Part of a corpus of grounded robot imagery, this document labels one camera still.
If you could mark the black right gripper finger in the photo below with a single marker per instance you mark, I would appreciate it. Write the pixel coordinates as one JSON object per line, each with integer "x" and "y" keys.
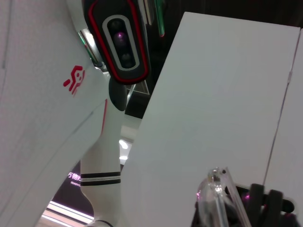
{"x": 267, "y": 212}
{"x": 228, "y": 216}

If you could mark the black robot head red trim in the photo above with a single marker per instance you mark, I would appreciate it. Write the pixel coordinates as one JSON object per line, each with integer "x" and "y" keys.
{"x": 99, "y": 35}

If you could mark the clear white glasses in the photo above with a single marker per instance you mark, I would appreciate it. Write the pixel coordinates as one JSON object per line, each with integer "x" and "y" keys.
{"x": 213, "y": 186}

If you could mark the dark sign white text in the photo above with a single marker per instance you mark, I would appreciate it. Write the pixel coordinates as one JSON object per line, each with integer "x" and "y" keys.
{"x": 71, "y": 186}

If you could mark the white robot torso red logo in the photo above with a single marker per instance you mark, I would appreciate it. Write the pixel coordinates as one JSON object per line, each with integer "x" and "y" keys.
{"x": 35, "y": 106}

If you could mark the green light strip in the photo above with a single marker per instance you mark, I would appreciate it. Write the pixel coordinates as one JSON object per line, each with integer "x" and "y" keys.
{"x": 160, "y": 21}

